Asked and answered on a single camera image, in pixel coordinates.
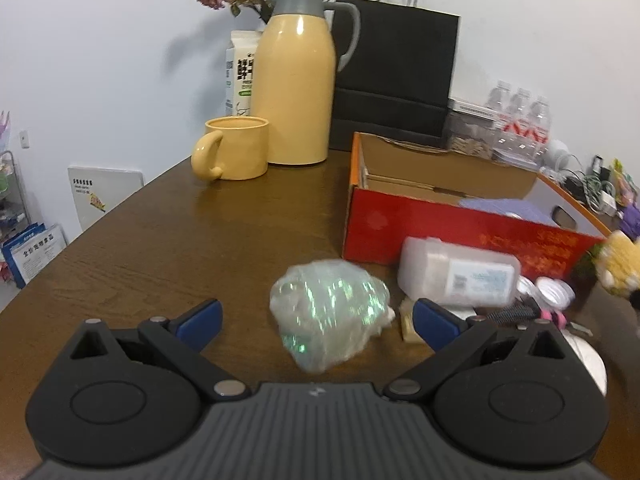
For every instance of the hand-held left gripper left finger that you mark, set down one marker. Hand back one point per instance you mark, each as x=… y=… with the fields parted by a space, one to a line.
x=205 y=317

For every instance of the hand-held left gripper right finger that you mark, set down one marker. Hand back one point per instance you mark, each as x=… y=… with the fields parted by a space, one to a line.
x=435 y=322

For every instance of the clear plastic jar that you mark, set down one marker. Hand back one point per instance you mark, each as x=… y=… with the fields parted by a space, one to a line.
x=450 y=270

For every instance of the red cardboard box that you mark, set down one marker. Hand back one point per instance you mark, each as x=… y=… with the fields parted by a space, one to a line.
x=425 y=230

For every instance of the small white cap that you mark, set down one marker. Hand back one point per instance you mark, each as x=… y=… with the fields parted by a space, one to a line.
x=527 y=287

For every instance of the bubble wrap bundle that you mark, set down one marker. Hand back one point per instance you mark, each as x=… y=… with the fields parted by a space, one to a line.
x=325 y=310

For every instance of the large white cap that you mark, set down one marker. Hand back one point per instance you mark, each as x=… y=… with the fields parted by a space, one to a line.
x=555 y=292

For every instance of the yellow white plush toy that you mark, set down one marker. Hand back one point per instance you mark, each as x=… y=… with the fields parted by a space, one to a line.
x=622 y=260

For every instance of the beige block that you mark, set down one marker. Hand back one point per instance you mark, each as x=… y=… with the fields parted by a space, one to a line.
x=407 y=327

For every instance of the yellow mug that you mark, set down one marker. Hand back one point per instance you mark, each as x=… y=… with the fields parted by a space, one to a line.
x=240 y=150

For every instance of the blue white brochure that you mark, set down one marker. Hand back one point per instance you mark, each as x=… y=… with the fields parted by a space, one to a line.
x=35 y=255

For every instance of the clear nut container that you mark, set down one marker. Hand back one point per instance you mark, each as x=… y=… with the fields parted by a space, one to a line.
x=470 y=140

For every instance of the white robot-shaped gadget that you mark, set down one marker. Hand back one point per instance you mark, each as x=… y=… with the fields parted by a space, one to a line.
x=557 y=155

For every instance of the white charger plug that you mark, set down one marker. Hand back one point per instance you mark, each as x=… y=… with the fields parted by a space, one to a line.
x=607 y=204

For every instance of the purple soft item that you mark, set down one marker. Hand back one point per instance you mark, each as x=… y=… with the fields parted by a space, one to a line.
x=632 y=222

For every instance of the black power adapter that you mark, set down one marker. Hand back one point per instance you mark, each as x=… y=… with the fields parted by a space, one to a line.
x=598 y=165

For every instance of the yellow green snack packet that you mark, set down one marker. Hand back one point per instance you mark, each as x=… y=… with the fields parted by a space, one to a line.
x=621 y=182

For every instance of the white milk carton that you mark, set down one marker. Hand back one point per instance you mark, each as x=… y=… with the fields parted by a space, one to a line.
x=240 y=75

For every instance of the yellow thermos jug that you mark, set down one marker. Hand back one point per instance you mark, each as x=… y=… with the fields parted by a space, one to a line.
x=295 y=85

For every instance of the black paper bag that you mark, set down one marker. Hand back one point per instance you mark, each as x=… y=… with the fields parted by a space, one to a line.
x=395 y=60

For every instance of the white wall socket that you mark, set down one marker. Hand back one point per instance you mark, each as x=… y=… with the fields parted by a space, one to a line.
x=24 y=138

